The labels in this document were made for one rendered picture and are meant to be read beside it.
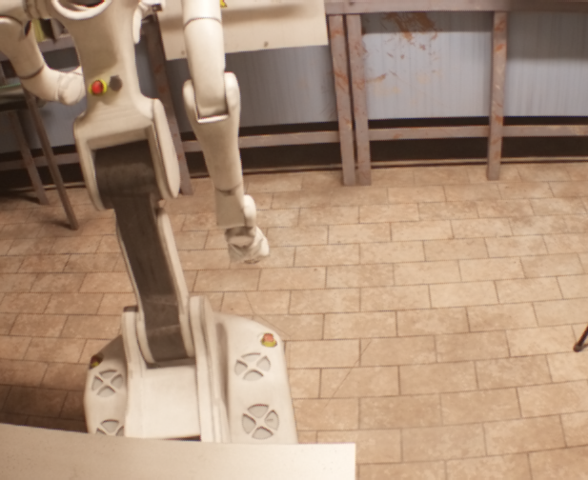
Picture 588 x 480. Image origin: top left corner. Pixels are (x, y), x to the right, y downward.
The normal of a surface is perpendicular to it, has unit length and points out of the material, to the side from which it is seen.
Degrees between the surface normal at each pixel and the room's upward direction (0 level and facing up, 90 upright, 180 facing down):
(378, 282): 0
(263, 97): 90
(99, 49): 112
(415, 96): 90
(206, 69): 63
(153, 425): 5
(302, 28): 90
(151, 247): 81
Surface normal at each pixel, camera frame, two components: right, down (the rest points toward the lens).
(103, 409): -0.01, -0.24
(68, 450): -0.11, -0.78
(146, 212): 0.10, 0.48
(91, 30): 0.15, 0.86
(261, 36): -0.06, 0.62
